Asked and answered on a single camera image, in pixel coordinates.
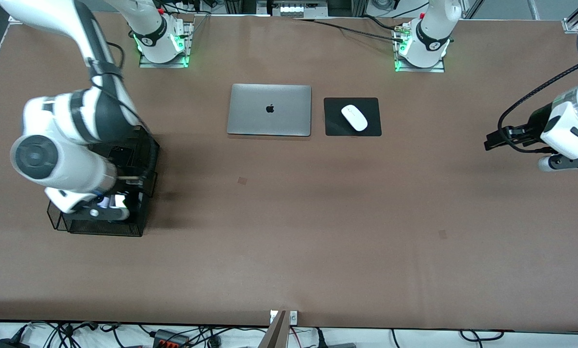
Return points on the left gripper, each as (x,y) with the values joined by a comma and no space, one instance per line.
(532,128)

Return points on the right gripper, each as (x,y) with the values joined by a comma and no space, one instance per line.
(133,189)

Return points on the lavender flip phone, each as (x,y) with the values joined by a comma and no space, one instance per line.
(104,203)

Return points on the black flip phone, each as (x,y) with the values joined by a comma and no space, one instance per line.
(122,157)

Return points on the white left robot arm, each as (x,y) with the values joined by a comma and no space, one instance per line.
(429,43)

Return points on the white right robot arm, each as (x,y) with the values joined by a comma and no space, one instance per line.
(66,164)

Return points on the white computer mouse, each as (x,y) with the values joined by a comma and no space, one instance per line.
(354,117)

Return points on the black orange power strip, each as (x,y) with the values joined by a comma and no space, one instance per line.
(170,340)

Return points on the black mouse pad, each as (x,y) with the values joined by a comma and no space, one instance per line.
(334,125)

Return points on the silver laptop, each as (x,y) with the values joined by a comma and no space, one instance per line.
(250,111)

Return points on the grey slanted beam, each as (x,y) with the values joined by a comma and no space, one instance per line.
(275,333)

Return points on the white socket strip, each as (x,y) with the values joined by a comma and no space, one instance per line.
(298,9)

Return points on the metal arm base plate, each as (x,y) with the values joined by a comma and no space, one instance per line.
(419,69)
(163,64)

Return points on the white clamp bracket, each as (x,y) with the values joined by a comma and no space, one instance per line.
(293,317)

